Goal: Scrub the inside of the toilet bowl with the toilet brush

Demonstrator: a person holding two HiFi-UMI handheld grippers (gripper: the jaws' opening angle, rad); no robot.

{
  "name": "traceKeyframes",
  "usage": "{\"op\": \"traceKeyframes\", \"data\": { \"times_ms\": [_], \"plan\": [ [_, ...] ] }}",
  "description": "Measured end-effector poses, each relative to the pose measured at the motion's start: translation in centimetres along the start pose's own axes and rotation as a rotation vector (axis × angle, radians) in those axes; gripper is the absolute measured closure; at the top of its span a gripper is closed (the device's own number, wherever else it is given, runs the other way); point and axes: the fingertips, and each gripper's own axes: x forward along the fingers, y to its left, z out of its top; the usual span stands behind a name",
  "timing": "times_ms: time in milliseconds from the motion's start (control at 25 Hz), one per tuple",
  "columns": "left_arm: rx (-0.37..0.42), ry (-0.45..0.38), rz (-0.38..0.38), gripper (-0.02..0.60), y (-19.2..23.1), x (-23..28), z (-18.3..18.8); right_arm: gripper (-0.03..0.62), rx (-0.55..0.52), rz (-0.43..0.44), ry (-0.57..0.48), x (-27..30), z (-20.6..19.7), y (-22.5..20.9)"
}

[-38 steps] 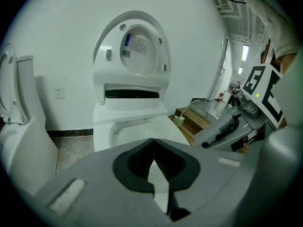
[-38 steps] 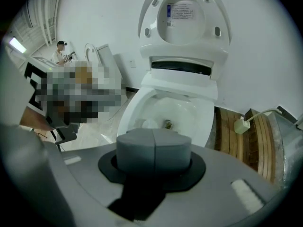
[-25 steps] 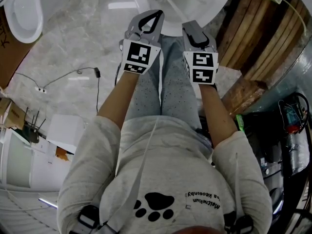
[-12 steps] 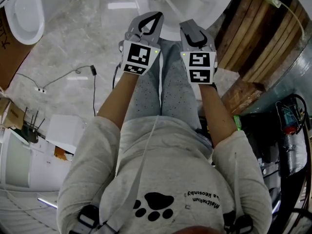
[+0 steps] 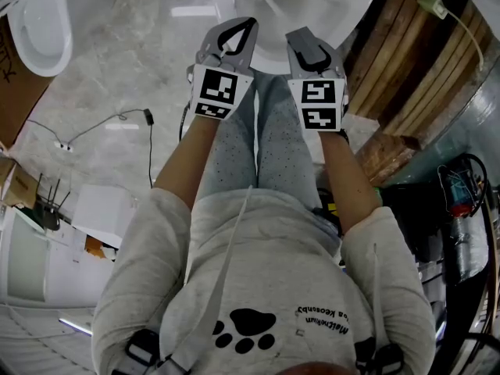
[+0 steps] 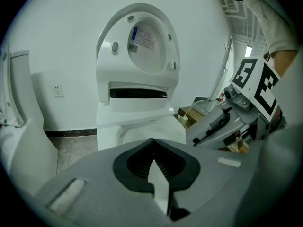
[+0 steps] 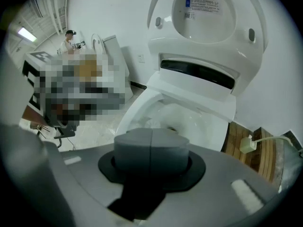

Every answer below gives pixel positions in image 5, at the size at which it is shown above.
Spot person's grey paw-print sweatshirt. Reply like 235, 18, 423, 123
91, 187, 437, 375

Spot white plug with cable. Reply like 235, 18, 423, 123
416, 0, 486, 71

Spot small brown cardboard box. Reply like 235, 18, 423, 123
0, 155, 41, 210

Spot white cabinet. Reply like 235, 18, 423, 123
0, 204, 115, 309

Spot black bag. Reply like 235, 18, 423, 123
380, 184, 459, 266

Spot black power adapter with cable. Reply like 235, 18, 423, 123
26, 107, 155, 189

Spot white spare toilet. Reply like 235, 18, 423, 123
6, 0, 118, 78

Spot person's left forearm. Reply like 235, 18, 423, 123
153, 112, 220, 211

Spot white toilet bowl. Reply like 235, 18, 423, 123
233, 0, 396, 77

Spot silver flexible duct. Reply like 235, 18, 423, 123
448, 208, 491, 285

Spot black harness strap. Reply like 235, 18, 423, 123
352, 335, 405, 375
123, 327, 189, 375

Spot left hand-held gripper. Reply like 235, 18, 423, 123
190, 16, 260, 121

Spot large brown cardboard box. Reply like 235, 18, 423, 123
0, 13, 56, 150

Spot teal device with tangled cables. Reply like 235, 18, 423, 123
436, 152, 490, 220

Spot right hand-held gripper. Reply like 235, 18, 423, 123
284, 27, 349, 133

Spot black router with antennas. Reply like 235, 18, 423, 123
32, 172, 72, 232

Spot person's right forearm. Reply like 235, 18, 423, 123
319, 130, 382, 237

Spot wooden plank pallet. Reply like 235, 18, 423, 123
342, 0, 491, 188

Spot person's grey dotted trousers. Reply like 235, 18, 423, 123
194, 70, 324, 212

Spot white square box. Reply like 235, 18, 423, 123
71, 183, 138, 250

